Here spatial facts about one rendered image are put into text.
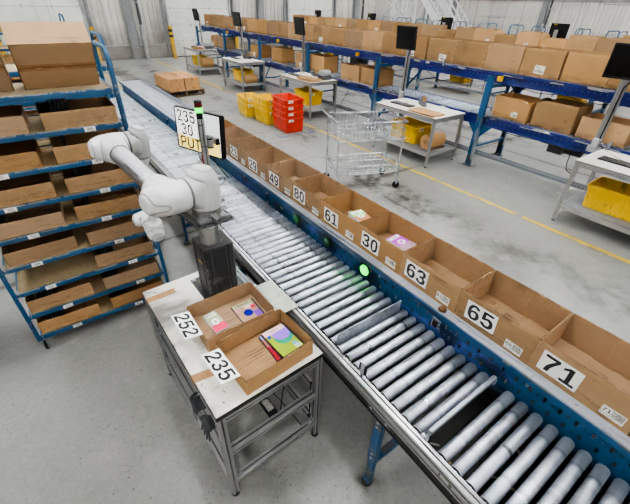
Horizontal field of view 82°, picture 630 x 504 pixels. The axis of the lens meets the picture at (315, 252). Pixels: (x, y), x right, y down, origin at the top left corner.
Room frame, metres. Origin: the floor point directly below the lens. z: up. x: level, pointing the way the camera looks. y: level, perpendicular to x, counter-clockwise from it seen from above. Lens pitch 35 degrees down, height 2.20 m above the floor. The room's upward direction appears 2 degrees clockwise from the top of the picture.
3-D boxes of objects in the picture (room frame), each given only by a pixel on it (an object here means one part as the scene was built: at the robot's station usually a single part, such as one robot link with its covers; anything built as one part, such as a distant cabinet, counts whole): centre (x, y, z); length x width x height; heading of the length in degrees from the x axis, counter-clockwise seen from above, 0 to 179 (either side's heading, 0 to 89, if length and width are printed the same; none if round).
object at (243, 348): (1.20, 0.23, 0.80); 0.38 x 0.28 x 0.10; 131
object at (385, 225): (1.95, -0.50, 0.96); 0.39 x 0.29 x 0.17; 36
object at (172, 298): (1.43, 0.48, 0.74); 1.00 x 0.58 x 0.03; 39
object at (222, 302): (1.42, 0.44, 0.80); 0.38 x 0.28 x 0.10; 127
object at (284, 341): (1.26, 0.15, 0.79); 0.19 x 0.14 x 0.02; 42
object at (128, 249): (2.37, 1.52, 0.59); 0.40 x 0.30 x 0.10; 124
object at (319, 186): (2.57, -0.04, 0.96); 0.39 x 0.29 x 0.17; 36
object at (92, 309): (2.08, 1.91, 0.19); 0.40 x 0.30 x 0.10; 125
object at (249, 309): (1.47, 0.35, 0.76); 0.19 x 0.14 x 0.02; 38
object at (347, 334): (1.43, -0.31, 0.76); 0.46 x 0.01 x 0.09; 126
